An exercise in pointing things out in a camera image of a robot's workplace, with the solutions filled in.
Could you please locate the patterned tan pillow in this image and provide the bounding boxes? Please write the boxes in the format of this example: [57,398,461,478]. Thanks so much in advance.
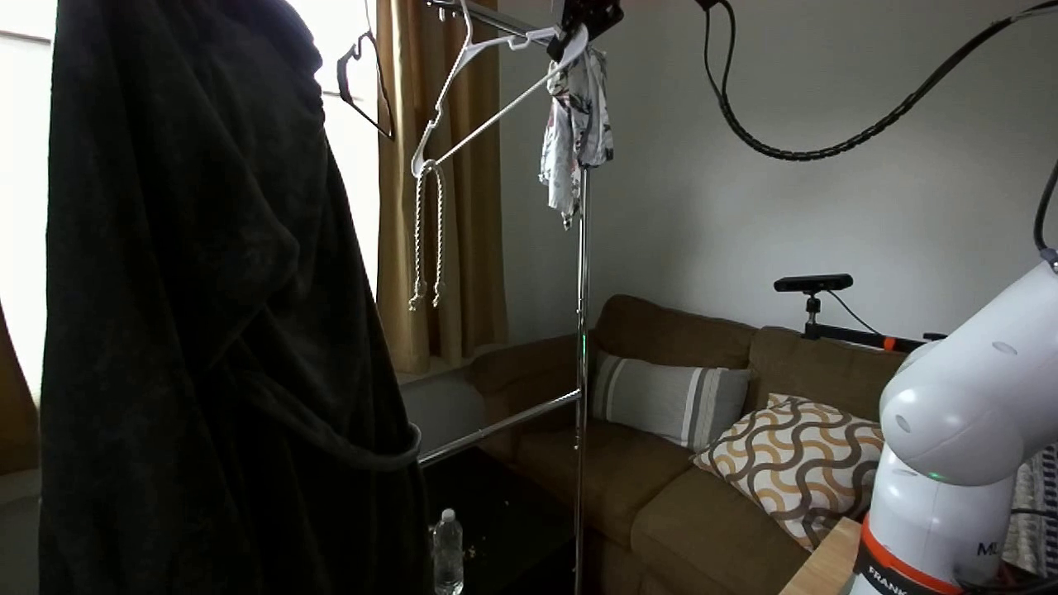
[694,395,882,549]

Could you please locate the grey striped pillow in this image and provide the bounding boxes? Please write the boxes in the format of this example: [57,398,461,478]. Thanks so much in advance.
[590,354,747,450]

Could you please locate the patterned hanging cloth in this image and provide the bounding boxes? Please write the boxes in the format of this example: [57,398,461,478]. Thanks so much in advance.
[540,49,615,223]

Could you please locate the brown curtain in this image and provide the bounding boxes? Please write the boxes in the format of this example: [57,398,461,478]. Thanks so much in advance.
[378,0,504,375]

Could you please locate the brown couch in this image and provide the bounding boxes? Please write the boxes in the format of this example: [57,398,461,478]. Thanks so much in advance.
[469,295,902,595]

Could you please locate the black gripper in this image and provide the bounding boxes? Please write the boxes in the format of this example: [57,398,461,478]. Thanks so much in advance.
[561,0,626,35]

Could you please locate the metal garment rack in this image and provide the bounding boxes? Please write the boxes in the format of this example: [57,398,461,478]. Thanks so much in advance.
[412,0,601,595]

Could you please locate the black hanging garment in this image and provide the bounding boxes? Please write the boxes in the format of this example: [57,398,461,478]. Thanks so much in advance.
[40,0,428,595]

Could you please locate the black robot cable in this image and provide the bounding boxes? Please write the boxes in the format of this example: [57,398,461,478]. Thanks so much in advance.
[694,0,1058,164]

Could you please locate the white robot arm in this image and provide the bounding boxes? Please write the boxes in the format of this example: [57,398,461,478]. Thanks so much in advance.
[596,0,1058,521]

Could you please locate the black camera on stand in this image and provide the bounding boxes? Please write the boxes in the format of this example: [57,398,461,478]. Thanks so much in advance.
[772,274,944,354]

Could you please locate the black hanger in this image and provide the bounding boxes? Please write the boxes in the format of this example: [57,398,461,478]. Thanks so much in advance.
[332,31,396,141]

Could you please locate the white rope cord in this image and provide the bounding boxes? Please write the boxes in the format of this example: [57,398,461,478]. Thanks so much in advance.
[407,163,449,313]

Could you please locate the clear plastic bottle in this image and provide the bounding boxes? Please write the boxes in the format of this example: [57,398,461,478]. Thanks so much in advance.
[428,508,467,595]

